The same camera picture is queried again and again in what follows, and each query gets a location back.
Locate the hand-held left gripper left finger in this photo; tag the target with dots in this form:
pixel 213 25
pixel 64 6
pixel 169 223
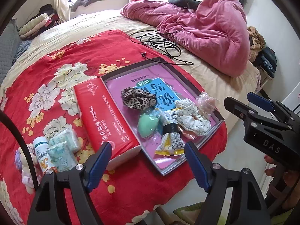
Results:
pixel 97 166

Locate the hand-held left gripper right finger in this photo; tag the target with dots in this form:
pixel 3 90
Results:
pixel 196 166

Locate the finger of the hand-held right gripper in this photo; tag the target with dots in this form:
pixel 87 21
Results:
pixel 241 113
pixel 260 101

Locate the yellow snack packet bundle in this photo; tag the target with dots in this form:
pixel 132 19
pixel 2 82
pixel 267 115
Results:
pixel 172 143

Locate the peach sponge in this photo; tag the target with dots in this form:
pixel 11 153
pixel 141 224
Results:
pixel 206 105

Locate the white floral scrunchie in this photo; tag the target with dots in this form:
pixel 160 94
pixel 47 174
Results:
pixel 194 124

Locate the pink book tray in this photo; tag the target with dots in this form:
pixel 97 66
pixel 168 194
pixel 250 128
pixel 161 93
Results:
pixel 187 85

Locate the green makeup sponge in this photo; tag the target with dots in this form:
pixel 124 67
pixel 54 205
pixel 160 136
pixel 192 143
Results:
pixel 146 125

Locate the leopard print scrunchie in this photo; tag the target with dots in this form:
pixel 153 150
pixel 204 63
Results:
pixel 136 98

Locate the person's right hand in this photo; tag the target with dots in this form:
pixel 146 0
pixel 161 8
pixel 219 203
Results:
pixel 293 182

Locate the pale green tissue packet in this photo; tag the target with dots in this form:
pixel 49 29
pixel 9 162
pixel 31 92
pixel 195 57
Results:
pixel 70 140
pixel 61 157

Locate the dark blue bag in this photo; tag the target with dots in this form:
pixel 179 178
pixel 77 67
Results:
pixel 267 61

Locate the red tissue pack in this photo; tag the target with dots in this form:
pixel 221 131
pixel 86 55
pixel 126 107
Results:
pixel 103 117

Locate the red floral blanket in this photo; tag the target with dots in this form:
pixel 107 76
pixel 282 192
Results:
pixel 140 192

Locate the green cushion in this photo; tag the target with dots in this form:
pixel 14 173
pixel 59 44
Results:
pixel 185 215

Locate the white pill bottle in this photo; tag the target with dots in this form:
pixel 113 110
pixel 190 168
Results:
pixel 41 152

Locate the brown fuzzy garment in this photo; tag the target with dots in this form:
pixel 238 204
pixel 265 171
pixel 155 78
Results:
pixel 254 34

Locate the small purple plush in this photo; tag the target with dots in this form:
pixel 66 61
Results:
pixel 21 158

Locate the pink book with blue label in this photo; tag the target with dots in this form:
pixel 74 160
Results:
pixel 117 86

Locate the pink duvet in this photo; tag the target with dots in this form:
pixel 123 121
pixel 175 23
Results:
pixel 206 37

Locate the black cloth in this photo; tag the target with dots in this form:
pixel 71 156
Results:
pixel 187 2

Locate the dark patterned pillow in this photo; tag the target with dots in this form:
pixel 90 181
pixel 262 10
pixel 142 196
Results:
pixel 22 48

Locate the grey quilted headboard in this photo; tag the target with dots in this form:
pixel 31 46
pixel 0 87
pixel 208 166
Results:
pixel 7 46

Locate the cream folded blanket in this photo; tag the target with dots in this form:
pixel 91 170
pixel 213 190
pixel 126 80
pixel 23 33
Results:
pixel 32 24

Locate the pile of dark clothes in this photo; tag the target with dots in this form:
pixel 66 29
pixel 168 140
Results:
pixel 48 10

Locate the grey jacket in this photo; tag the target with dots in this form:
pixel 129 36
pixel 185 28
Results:
pixel 86 1

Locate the cream curtain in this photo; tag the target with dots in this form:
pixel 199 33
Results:
pixel 62 2

